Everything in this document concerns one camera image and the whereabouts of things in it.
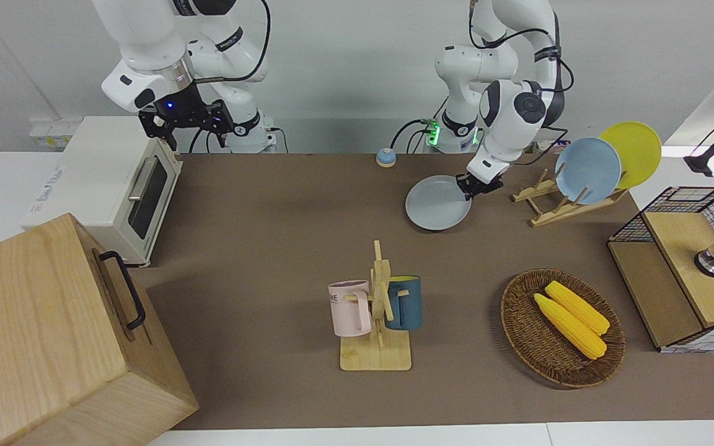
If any white wall socket strip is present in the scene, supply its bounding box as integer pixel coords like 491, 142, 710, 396
29, 120, 82, 149

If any yellow corn cob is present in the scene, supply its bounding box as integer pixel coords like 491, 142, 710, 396
533, 292, 608, 361
544, 280, 611, 336

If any wooden mug tree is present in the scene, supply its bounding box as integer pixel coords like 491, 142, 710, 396
339, 240, 413, 372

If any black base power cable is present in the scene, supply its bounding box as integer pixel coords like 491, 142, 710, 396
390, 117, 439, 155

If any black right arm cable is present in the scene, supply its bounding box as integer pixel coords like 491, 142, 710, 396
194, 0, 271, 85

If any blue plate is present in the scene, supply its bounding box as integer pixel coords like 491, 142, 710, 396
555, 137, 622, 206

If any pink mug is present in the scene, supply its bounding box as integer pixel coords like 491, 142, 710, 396
328, 280, 373, 338

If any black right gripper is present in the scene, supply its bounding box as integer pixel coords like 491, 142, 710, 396
139, 83, 235, 152

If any wooden plate rack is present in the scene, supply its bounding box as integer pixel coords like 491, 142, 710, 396
511, 168, 630, 228

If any black box handle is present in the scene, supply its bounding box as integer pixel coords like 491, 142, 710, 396
97, 250, 147, 331

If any wooden box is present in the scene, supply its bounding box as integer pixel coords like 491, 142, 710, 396
0, 212, 200, 446

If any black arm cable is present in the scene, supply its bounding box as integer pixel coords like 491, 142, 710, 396
194, 0, 271, 85
468, 0, 576, 167

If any brown wicker basket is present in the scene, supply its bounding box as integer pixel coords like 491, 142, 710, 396
500, 268, 627, 390

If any white toaster oven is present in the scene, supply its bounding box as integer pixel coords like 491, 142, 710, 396
20, 115, 183, 268

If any gray plate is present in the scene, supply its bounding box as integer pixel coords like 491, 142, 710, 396
405, 175, 473, 232

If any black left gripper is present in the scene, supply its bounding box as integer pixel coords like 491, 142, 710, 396
456, 175, 502, 201

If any yellow plate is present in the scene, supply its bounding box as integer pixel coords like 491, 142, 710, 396
599, 121, 663, 190

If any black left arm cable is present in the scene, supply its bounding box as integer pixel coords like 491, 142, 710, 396
468, 0, 576, 167

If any dark blue mug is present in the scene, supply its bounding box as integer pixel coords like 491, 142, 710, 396
385, 276, 424, 331

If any brown table mat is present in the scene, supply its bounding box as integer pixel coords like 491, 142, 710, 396
126, 152, 714, 431

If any black wire wooden shelf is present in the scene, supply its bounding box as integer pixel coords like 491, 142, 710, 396
606, 186, 714, 354

